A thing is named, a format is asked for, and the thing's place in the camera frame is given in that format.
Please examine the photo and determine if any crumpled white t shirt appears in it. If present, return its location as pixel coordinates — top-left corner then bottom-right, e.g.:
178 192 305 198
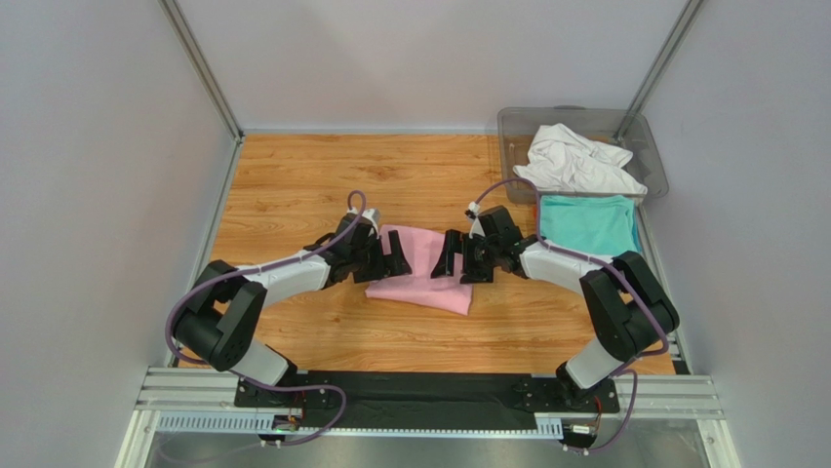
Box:
513 124 648 196

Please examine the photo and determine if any folded teal t shirt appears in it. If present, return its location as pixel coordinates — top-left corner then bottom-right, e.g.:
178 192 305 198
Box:
538 195 643 256

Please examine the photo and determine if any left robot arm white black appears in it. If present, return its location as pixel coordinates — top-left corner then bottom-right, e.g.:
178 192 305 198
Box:
166 213 413 387

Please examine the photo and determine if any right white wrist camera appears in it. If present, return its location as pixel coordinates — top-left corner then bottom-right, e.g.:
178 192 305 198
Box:
465 201 485 238

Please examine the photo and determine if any clear plastic bin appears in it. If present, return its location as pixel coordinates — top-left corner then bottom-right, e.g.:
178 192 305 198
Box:
496 106 669 204

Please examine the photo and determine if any aluminium corner post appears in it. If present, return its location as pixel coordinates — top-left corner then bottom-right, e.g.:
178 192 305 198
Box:
158 0 245 143
613 0 707 140

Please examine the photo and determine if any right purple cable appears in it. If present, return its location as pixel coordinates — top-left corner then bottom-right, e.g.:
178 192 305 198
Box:
465 177 670 454

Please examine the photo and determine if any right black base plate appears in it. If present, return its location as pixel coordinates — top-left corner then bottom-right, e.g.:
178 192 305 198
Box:
512 376 620 414

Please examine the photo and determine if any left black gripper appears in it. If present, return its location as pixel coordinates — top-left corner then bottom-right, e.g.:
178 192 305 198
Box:
350 230 413 283

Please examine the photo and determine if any pink t shirt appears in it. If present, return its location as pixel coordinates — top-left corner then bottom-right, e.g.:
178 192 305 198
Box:
365 224 473 316

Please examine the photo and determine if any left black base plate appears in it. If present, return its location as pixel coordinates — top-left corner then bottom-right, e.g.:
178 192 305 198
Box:
233 370 341 416

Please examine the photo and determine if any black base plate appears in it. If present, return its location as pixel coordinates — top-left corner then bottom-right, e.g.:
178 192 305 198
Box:
512 376 620 414
233 370 341 416

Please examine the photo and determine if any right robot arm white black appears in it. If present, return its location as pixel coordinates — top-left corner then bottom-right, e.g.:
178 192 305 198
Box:
430 206 680 404

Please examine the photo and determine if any right aluminium corner post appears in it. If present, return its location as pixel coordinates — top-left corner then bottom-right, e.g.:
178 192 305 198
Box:
613 0 707 140

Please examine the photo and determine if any left aluminium corner post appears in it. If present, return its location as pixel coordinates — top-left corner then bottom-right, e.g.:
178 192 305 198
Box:
158 0 245 143

